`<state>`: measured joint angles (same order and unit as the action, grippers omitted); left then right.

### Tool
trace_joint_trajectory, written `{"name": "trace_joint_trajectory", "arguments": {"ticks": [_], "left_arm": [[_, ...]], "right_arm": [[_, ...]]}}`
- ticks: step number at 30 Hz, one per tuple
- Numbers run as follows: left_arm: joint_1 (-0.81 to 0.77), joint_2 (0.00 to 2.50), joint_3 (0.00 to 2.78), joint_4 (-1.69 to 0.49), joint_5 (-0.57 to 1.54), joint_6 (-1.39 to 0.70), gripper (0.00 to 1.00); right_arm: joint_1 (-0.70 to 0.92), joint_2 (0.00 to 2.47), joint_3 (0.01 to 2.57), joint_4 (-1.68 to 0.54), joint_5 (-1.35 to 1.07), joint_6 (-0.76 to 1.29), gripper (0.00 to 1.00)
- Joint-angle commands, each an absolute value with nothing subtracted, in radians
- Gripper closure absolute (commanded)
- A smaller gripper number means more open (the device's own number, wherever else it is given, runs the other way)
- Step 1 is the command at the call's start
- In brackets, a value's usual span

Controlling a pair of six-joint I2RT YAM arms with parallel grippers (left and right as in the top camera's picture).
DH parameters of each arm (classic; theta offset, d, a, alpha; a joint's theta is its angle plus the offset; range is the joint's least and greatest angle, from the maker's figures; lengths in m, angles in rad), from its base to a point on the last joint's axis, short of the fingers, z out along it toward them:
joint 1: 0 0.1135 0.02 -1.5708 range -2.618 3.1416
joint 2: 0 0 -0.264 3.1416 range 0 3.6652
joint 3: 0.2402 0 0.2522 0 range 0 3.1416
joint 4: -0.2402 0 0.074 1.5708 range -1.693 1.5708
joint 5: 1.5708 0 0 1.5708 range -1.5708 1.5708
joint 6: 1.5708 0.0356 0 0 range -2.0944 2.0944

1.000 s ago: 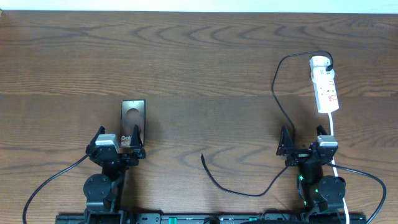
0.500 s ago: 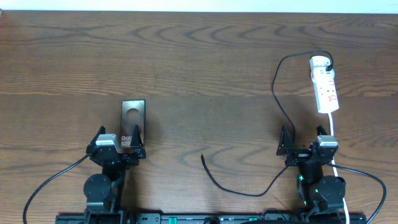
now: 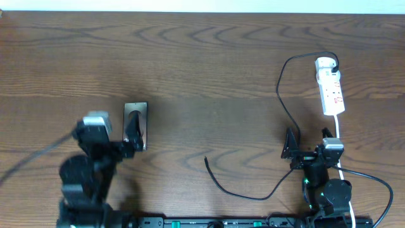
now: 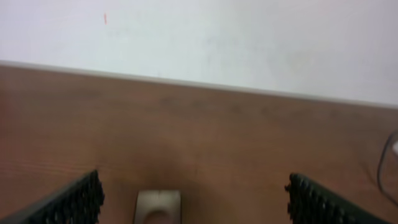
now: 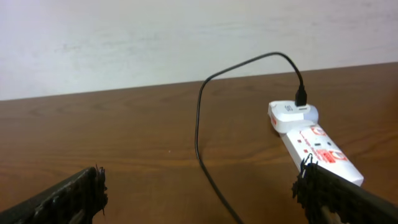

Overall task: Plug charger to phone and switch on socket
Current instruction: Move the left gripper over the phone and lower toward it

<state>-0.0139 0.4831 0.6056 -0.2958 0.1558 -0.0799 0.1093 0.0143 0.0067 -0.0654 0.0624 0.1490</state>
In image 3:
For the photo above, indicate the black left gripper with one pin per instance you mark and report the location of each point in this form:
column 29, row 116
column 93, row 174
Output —
column 114, row 146

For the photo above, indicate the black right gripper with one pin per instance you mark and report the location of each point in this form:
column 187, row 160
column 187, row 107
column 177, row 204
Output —
column 304, row 158

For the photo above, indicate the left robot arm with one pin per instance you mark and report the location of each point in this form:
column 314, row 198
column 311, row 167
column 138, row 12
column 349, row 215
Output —
column 86, row 178

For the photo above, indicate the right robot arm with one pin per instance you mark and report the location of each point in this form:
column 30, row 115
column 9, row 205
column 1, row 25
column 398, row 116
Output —
column 328, row 198

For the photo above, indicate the white USB charger adapter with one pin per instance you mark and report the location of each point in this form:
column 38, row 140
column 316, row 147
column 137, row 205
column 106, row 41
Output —
column 325, row 62

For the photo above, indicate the white power strip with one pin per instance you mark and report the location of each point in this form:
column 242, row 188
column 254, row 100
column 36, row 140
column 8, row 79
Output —
column 330, row 91

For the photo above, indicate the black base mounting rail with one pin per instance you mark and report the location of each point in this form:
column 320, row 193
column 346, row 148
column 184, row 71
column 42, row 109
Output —
column 277, row 221

